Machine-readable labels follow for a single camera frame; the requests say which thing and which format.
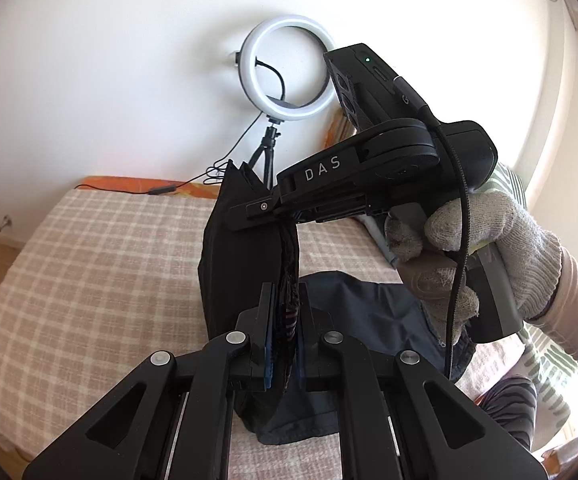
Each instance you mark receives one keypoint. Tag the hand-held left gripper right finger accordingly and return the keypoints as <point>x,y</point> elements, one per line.
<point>302,360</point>

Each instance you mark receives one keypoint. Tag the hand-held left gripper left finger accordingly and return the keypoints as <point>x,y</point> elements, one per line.
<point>267,355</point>

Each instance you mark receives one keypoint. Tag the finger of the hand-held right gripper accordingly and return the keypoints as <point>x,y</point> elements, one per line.
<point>256,210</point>

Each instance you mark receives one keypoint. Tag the black pants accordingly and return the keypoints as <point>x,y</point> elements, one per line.
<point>239,270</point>

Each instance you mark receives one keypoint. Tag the person's right hand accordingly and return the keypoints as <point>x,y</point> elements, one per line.
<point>519,245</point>

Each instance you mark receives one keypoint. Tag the black tripod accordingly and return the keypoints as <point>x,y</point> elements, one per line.
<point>269,152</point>

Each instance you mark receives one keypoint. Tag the dark blue garment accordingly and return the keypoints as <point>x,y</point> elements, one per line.
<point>369,310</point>

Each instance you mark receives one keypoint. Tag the orange mattress sheet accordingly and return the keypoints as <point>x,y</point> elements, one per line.
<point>129,182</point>

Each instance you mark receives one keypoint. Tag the beige checked blanket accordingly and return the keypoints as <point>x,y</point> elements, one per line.
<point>94,285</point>

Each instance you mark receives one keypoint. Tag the grey striped cloth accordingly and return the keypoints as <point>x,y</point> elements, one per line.
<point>511,405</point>

